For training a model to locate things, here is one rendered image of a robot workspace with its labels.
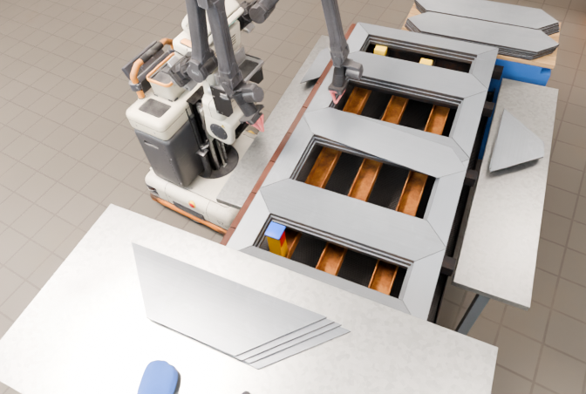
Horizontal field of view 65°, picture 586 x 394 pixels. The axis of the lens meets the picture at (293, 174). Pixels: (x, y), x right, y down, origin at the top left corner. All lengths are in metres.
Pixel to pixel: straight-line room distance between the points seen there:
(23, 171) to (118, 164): 0.66
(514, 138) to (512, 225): 0.44
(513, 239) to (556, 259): 0.97
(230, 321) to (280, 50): 2.92
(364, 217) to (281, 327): 0.61
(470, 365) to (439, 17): 1.92
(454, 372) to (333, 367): 0.31
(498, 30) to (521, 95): 0.41
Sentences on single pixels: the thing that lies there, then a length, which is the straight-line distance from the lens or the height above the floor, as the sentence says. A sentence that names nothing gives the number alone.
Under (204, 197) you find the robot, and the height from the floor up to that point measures 0.28.
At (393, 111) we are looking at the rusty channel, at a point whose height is 0.68.
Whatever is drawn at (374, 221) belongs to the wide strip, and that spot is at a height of 0.86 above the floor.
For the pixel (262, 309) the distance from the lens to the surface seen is 1.36.
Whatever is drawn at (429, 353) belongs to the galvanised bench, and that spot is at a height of 1.05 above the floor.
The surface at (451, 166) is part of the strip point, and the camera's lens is 1.95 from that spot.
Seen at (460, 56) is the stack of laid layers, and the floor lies 0.84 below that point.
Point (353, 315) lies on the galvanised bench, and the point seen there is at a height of 1.05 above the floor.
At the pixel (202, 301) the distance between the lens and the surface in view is 1.41.
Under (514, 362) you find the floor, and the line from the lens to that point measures 2.58.
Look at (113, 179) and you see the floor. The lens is 3.29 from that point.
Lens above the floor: 2.33
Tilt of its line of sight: 51 degrees down
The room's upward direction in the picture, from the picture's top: 6 degrees counter-clockwise
